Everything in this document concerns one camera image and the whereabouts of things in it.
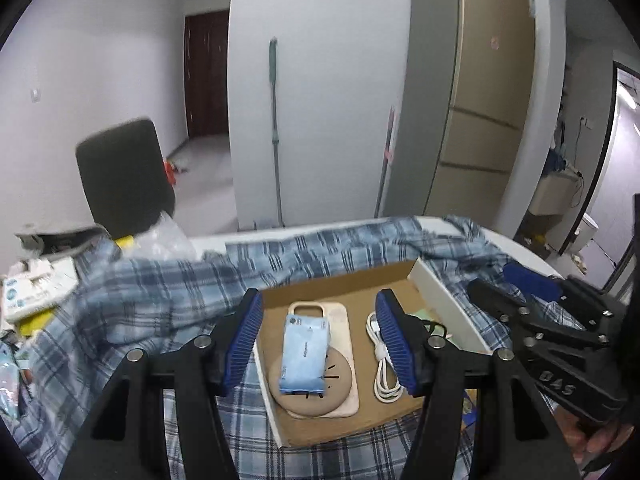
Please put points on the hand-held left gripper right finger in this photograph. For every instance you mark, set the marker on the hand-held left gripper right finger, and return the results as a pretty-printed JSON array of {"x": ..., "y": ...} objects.
[{"x": 395, "y": 345}]

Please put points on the yellow plastic piece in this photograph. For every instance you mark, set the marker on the yellow plastic piece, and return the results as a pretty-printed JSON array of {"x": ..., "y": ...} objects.
[{"x": 126, "y": 242}]

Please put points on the clear plastic bag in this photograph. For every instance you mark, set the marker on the clear plastic bag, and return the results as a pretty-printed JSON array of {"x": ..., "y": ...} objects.
[{"x": 167, "y": 240}]

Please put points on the cardboard box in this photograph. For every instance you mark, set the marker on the cardboard box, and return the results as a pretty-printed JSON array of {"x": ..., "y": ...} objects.
[{"x": 360, "y": 290}]

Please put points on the white wipes packet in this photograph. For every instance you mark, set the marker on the white wipes packet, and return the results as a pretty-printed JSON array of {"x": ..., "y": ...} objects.
[{"x": 30, "y": 290}]

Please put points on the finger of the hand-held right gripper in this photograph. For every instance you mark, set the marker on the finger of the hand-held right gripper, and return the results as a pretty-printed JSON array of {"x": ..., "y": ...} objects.
[
  {"x": 495, "y": 300},
  {"x": 530, "y": 280}
]

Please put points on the yellow packet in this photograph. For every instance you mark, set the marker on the yellow packet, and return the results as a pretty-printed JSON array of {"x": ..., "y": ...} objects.
[{"x": 37, "y": 322}]

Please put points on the white toilet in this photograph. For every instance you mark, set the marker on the white toilet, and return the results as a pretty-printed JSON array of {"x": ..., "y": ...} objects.
[{"x": 587, "y": 232}]

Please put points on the person's right hand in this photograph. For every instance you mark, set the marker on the person's right hand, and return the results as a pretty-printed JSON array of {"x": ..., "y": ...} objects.
[{"x": 597, "y": 447}]

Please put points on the grey open box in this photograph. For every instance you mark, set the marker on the grey open box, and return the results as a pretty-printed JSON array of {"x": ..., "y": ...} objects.
[{"x": 60, "y": 240}]

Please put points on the red floor object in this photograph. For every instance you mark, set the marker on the red floor object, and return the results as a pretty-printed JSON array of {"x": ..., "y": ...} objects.
[{"x": 171, "y": 172}]

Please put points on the beige phone case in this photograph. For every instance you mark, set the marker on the beige phone case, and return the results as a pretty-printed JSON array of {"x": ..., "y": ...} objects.
[{"x": 342, "y": 330}]

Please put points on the dark grey chair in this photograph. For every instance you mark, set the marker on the dark grey chair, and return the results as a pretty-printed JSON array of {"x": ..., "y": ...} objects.
[{"x": 125, "y": 180}]

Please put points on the light blue packet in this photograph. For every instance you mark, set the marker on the light blue packet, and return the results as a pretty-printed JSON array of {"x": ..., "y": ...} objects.
[{"x": 7, "y": 385}]

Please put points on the blue cloth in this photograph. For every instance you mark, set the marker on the blue cloth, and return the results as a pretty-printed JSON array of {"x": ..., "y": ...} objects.
[{"x": 556, "y": 160}]

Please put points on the beige bathroom cabinet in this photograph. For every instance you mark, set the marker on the beige bathroom cabinet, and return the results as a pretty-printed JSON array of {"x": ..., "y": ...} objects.
[{"x": 550, "y": 195}]

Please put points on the white wall outlet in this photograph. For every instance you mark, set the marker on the white wall outlet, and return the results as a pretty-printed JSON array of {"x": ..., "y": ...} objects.
[{"x": 586, "y": 122}]

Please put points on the gold refrigerator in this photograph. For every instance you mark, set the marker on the gold refrigerator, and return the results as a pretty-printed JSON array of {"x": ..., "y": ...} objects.
[{"x": 480, "y": 85}]

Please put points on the dark wooden door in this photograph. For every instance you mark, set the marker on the dark wooden door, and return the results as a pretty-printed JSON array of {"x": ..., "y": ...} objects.
[{"x": 207, "y": 75}]

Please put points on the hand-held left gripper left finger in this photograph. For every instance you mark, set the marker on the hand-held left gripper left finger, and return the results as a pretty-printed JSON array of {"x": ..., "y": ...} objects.
[{"x": 245, "y": 342}]

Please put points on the white light switch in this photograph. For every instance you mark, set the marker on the white light switch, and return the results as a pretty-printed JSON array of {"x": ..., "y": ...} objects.
[{"x": 35, "y": 95}]

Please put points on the black door frame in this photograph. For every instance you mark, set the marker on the black door frame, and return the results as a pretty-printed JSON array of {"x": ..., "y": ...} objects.
[{"x": 567, "y": 242}]

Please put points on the light blue tissue pack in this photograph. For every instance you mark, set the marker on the light blue tissue pack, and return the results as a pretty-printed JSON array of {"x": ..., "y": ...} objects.
[{"x": 302, "y": 355}]

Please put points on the blue plaid blanket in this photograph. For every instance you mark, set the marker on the blue plaid blanket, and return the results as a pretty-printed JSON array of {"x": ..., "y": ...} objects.
[{"x": 150, "y": 300}]

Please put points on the round beige pad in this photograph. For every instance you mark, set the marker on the round beige pad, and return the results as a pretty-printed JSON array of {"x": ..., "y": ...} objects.
[{"x": 337, "y": 380}]

